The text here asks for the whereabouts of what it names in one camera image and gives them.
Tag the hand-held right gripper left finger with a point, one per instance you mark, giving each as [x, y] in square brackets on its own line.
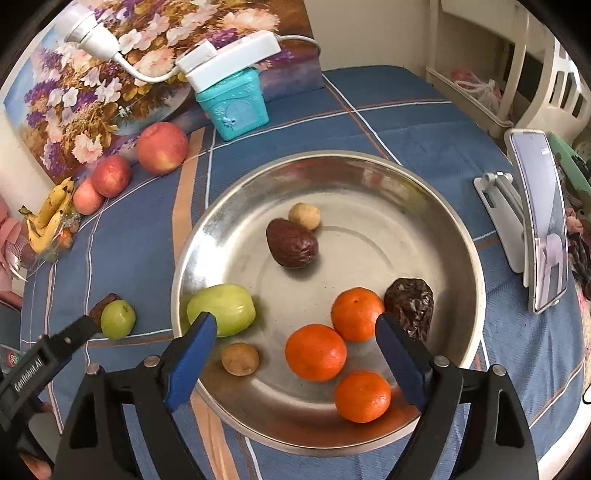
[189, 364]

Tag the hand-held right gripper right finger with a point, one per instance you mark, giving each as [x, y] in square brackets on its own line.
[401, 364]

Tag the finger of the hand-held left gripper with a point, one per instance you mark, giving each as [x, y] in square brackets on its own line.
[71, 334]

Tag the smooth dark red date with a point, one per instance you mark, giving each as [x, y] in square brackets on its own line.
[104, 302]

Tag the small round green jujube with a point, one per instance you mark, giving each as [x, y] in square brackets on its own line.
[117, 319]

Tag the orange mandarin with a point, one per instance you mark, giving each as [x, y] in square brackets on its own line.
[363, 397]
[316, 352]
[358, 314]

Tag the tan longan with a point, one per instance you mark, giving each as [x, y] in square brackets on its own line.
[304, 216]
[240, 359]

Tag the large wrinkled red date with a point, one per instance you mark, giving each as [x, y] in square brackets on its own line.
[411, 302]

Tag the large oblong green jujube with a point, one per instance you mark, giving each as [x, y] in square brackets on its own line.
[226, 307]

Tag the round metal plate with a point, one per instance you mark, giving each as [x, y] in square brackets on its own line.
[360, 221]

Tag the dark brown avocado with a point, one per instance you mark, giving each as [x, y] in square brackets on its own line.
[292, 243]

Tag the clear bag of small fruits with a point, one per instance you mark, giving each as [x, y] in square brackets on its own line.
[64, 237]

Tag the person's left hand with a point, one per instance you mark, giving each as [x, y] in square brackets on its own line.
[39, 468]

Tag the pink flower bouquet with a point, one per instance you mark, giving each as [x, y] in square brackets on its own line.
[9, 240]

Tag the yellow banana bunch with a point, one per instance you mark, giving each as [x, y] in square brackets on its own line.
[51, 203]

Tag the small pale red apple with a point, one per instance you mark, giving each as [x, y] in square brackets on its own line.
[85, 197]

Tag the medium red apple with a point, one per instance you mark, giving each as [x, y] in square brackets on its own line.
[111, 176]

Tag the white phone stand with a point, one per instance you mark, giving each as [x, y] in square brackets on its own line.
[498, 203]

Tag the dark cloth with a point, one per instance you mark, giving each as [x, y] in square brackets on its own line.
[579, 258]

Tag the large red apple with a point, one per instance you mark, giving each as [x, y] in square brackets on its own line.
[162, 147]

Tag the smartphone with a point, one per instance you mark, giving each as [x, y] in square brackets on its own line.
[535, 184]

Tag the flower painting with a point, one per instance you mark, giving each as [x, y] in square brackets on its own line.
[92, 92]

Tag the blue plaid tablecloth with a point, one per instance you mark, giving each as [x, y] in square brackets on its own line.
[415, 120]

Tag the teal house-shaped box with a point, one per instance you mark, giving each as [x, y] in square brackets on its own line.
[235, 113]

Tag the mint green tray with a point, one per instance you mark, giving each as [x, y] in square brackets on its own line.
[565, 154]

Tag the plastic bag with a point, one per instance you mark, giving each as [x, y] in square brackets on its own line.
[485, 92]

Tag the white power strip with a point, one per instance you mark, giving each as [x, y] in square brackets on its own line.
[240, 55]

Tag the white plastic rack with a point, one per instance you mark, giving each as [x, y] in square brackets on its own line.
[519, 55]

